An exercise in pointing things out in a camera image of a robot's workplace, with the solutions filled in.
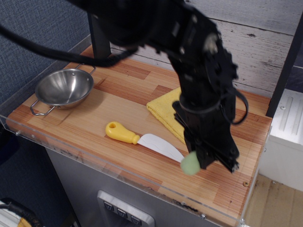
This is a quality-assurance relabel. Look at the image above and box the silver dispenser panel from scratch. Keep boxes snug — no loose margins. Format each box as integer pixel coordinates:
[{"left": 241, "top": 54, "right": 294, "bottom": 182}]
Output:
[{"left": 97, "top": 190, "right": 155, "bottom": 227}]

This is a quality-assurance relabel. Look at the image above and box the black braided cable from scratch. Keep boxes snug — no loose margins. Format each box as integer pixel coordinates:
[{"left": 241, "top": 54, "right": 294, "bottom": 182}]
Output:
[{"left": 0, "top": 23, "right": 135, "bottom": 68}]

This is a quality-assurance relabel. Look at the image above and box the black post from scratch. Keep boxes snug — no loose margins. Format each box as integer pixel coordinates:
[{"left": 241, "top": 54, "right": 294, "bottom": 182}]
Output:
[
  {"left": 88, "top": 13, "right": 111, "bottom": 59},
  {"left": 266, "top": 15, "right": 303, "bottom": 118}
]

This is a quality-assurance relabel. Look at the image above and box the folded yellow cloth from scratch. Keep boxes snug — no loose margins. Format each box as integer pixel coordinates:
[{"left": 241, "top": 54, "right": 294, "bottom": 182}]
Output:
[{"left": 146, "top": 87, "right": 185, "bottom": 144}]

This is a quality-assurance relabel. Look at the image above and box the steel bowl with handles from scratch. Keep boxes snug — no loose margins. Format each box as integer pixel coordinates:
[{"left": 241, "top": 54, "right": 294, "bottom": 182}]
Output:
[{"left": 30, "top": 67, "right": 96, "bottom": 116}]

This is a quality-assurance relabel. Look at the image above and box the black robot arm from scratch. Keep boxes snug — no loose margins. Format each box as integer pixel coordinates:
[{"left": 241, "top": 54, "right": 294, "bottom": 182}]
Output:
[{"left": 73, "top": 0, "right": 248, "bottom": 175}]

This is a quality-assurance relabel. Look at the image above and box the silver toy fridge cabinet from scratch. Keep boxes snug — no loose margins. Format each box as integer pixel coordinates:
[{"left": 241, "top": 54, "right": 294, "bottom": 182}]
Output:
[{"left": 46, "top": 149, "right": 216, "bottom": 227}]

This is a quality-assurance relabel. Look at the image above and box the yellow object bottom left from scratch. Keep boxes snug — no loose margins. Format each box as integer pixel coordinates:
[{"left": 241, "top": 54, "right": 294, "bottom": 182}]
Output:
[{"left": 17, "top": 218, "right": 32, "bottom": 227}]

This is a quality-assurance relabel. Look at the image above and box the black right post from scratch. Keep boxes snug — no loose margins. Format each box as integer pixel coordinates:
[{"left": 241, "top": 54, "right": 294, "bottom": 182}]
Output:
[{"left": 266, "top": 15, "right": 303, "bottom": 118}]

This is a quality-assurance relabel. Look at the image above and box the yellow handled toy knife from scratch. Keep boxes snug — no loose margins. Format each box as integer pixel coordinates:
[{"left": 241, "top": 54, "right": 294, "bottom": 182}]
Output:
[{"left": 105, "top": 122, "right": 184, "bottom": 163}]

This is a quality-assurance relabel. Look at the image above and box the white ribbed appliance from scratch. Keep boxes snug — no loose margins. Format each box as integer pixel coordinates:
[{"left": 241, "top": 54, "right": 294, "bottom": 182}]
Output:
[{"left": 259, "top": 89, "right": 303, "bottom": 191}]

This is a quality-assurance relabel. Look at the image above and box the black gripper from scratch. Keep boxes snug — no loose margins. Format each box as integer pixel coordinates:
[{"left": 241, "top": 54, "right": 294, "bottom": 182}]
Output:
[{"left": 172, "top": 101, "right": 240, "bottom": 173}]

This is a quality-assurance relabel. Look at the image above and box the black left post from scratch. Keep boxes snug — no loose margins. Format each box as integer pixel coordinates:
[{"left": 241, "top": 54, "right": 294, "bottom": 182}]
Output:
[{"left": 88, "top": 13, "right": 111, "bottom": 59}]

